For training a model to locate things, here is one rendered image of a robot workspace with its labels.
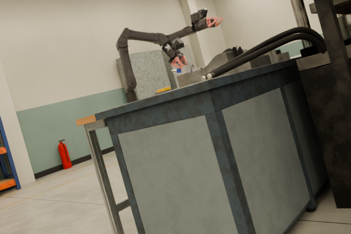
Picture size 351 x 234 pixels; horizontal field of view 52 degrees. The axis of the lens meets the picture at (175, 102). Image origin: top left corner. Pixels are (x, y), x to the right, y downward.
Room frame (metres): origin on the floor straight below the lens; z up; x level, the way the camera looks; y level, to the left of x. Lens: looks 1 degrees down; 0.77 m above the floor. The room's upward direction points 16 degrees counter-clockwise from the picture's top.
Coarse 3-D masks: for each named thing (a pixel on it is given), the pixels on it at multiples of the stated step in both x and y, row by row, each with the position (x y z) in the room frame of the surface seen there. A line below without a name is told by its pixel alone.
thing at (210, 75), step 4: (256, 52) 1.68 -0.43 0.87; (244, 56) 1.67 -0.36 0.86; (248, 56) 1.66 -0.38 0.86; (252, 56) 1.67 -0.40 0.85; (256, 56) 1.68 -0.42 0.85; (240, 60) 1.65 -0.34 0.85; (244, 60) 1.65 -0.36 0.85; (248, 60) 1.66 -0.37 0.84; (228, 64) 1.64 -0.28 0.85; (232, 64) 1.64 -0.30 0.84; (236, 64) 1.64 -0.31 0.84; (240, 64) 1.65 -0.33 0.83; (220, 68) 1.62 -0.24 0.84; (224, 68) 1.62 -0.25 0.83; (228, 68) 1.63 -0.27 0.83; (232, 68) 1.64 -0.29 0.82; (212, 72) 1.61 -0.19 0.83; (216, 72) 1.61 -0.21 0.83; (220, 72) 1.61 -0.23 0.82; (224, 72) 1.62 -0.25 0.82; (208, 76) 1.60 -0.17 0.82; (212, 76) 1.60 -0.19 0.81; (216, 76) 1.61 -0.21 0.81
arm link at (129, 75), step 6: (120, 48) 2.22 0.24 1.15; (126, 48) 2.23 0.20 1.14; (120, 54) 2.24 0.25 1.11; (126, 54) 2.23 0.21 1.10; (126, 60) 2.23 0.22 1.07; (126, 66) 2.23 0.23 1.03; (126, 72) 2.23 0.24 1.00; (132, 72) 2.24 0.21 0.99; (126, 78) 2.22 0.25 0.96; (132, 78) 2.23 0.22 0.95; (126, 84) 2.22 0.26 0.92
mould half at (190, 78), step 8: (216, 56) 2.02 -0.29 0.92; (224, 56) 1.99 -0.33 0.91; (232, 56) 2.03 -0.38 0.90; (264, 56) 2.05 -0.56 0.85; (208, 64) 2.06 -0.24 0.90; (216, 64) 2.03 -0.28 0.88; (248, 64) 1.91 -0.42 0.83; (256, 64) 1.96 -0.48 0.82; (264, 64) 2.03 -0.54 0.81; (192, 72) 2.14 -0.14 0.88; (200, 72) 2.11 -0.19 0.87; (208, 72) 2.07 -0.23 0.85; (232, 72) 1.98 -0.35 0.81; (184, 80) 2.19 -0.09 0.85; (192, 80) 2.15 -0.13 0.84; (200, 80) 2.12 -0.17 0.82
